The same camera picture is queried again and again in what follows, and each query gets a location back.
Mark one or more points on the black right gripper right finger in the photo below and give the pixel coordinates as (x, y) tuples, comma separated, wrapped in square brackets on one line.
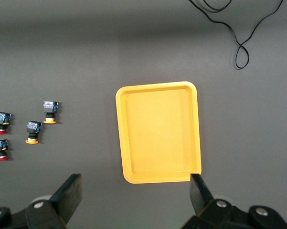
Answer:
[(200, 198)]

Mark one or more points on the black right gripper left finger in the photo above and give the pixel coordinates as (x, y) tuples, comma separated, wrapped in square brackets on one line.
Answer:
[(66, 198)]

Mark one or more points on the yellow push button switch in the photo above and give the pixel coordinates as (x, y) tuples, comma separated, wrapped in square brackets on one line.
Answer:
[(34, 127), (50, 107)]

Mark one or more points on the yellow plastic tray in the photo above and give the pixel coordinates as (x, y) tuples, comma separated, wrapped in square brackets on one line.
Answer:
[(157, 131)]

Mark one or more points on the dark grey table mat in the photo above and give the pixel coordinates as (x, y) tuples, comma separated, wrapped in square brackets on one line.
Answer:
[(86, 59)]

